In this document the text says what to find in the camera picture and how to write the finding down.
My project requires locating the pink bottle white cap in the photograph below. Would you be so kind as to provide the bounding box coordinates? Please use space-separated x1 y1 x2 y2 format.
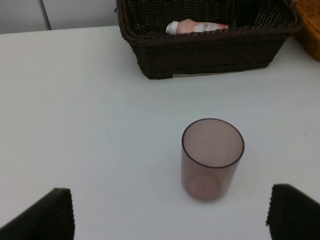
165 19 229 35

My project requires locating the translucent purple plastic cup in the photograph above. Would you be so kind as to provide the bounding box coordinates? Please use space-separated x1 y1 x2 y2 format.
181 118 245 201

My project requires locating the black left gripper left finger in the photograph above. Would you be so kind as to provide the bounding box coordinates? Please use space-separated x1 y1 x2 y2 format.
0 188 75 240

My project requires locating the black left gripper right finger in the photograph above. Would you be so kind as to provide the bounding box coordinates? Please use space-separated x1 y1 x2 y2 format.
266 184 320 240

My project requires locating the dark brown wicker basket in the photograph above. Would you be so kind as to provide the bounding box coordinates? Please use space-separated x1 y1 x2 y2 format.
116 0 304 80

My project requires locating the orange wicker basket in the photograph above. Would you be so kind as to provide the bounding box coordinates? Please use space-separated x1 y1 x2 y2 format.
293 0 320 62

